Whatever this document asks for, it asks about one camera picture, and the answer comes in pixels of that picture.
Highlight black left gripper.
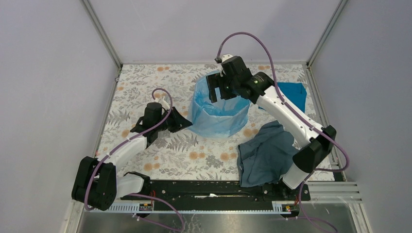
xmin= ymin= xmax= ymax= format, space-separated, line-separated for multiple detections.
xmin=155 ymin=106 xmax=192 ymax=133

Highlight white paper trash bin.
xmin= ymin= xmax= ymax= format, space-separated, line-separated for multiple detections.
xmin=188 ymin=70 xmax=251 ymax=139

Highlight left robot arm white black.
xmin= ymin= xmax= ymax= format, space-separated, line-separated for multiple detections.
xmin=71 ymin=102 xmax=192 ymax=211

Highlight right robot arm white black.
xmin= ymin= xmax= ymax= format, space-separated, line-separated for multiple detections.
xmin=206 ymin=55 xmax=336 ymax=200

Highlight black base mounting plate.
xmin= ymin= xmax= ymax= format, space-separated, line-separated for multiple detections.
xmin=141 ymin=180 xmax=311 ymax=212

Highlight teal folded cloth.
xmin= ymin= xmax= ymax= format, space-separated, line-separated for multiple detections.
xmin=277 ymin=82 xmax=307 ymax=112

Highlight grey-blue crumpled cloth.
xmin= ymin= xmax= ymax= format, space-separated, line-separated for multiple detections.
xmin=237 ymin=120 xmax=298 ymax=187

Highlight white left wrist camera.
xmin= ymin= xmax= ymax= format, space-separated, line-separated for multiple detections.
xmin=155 ymin=97 xmax=170 ymax=112

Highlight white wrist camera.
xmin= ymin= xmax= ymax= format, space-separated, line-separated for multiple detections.
xmin=215 ymin=54 xmax=233 ymax=64
xmin=155 ymin=97 xmax=170 ymax=112

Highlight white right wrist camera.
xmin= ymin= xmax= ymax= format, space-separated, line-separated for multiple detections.
xmin=215 ymin=54 xmax=233 ymax=64

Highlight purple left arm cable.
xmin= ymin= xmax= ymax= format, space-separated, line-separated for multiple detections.
xmin=84 ymin=88 xmax=174 ymax=211

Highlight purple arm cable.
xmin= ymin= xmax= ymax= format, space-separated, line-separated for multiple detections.
xmin=215 ymin=31 xmax=350 ymax=194
xmin=84 ymin=88 xmax=174 ymax=211

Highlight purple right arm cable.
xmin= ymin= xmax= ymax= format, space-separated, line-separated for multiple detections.
xmin=215 ymin=31 xmax=350 ymax=194

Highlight aluminium frame rails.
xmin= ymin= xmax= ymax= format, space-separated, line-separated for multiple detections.
xmin=62 ymin=0 xmax=372 ymax=233

